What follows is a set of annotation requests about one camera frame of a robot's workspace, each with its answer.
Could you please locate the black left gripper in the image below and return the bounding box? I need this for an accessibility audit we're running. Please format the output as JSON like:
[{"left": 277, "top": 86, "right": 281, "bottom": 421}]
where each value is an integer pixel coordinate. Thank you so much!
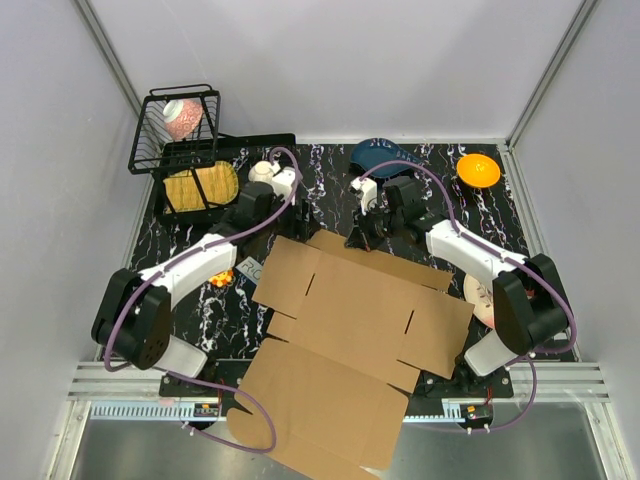
[{"left": 256, "top": 188, "right": 321, "bottom": 243}]

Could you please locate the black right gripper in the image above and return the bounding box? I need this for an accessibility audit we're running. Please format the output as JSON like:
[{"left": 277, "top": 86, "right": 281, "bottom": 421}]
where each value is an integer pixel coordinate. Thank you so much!
[{"left": 345, "top": 201, "right": 403, "bottom": 253}]

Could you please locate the brown cardboard box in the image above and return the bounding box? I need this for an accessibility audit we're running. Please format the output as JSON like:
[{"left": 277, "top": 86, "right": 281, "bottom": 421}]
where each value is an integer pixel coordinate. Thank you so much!
[{"left": 227, "top": 230, "right": 473, "bottom": 479}]

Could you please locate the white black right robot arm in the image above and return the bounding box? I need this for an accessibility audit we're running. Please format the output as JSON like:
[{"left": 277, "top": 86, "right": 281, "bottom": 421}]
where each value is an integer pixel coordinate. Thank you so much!
[{"left": 345, "top": 176, "right": 571, "bottom": 397}]

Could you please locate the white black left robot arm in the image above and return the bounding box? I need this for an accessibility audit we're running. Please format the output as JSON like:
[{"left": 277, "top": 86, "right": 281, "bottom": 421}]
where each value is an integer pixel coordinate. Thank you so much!
[{"left": 91, "top": 182, "right": 320, "bottom": 396}]

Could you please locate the white flower-shaped cup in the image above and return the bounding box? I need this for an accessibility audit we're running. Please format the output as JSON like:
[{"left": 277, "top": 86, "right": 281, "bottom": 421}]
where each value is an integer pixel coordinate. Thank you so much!
[{"left": 248, "top": 161, "right": 278, "bottom": 184}]

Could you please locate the blue white small carton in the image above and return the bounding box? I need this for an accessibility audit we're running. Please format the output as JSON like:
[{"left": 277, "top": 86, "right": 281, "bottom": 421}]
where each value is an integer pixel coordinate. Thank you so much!
[{"left": 236, "top": 257, "right": 263, "bottom": 285}]

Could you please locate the dark blue leaf dish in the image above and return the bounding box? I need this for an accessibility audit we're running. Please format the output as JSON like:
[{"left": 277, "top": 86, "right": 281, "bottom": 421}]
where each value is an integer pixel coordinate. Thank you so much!
[{"left": 350, "top": 138, "right": 419, "bottom": 179}]

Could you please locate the woven bamboo tray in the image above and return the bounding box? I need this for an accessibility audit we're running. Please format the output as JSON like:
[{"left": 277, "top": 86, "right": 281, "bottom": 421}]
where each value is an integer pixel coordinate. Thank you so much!
[{"left": 163, "top": 161, "right": 239, "bottom": 213}]

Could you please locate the orange flower toy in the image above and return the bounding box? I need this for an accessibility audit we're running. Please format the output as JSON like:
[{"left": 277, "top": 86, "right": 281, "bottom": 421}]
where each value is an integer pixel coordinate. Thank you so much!
[{"left": 209, "top": 269, "right": 234, "bottom": 288}]

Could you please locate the white floral plate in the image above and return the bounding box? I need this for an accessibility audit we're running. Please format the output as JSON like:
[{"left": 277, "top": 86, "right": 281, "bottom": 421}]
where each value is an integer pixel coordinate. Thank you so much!
[{"left": 463, "top": 274, "right": 495, "bottom": 329}]

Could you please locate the orange round bowl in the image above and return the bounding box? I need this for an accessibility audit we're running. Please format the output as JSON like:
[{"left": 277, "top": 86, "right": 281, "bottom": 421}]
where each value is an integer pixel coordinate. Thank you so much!
[{"left": 456, "top": 153, "right": 501, "bottom": 189}]

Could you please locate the pink patterned ceramic bowl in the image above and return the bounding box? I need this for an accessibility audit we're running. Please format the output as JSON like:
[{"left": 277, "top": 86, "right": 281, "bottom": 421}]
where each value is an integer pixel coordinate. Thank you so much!
[{"left": 162, "top": 99, "right": 203, "bottom": 141}]

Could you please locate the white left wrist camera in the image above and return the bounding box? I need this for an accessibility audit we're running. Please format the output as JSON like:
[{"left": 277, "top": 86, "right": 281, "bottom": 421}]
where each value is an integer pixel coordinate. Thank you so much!
[{"left": 270, "top": 167, "right": 297, "bottom": 200}]

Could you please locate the black wire dish rack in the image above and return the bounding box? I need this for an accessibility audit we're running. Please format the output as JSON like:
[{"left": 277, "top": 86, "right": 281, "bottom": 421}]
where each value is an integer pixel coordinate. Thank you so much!
[{"left": 128, "top": 84, "right": 296, "bottom": 227}]

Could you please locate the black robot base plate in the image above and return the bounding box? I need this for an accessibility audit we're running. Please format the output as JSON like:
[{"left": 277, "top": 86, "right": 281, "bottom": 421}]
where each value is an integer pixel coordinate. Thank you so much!
[{"left": 159, "top": 358, "right": 514, "bottom": 400}]

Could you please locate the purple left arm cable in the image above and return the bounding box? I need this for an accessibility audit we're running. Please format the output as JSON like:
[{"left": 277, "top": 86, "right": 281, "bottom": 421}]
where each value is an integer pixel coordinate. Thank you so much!
[{"left": 102, "top": 147, "right": 303, "bottom": 454}]

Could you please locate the aluminium front rail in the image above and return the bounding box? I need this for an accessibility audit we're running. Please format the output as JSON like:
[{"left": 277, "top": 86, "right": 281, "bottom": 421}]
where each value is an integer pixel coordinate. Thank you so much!
[{"left": 68, "top": 361, "right": 610, "bottom": 424}]

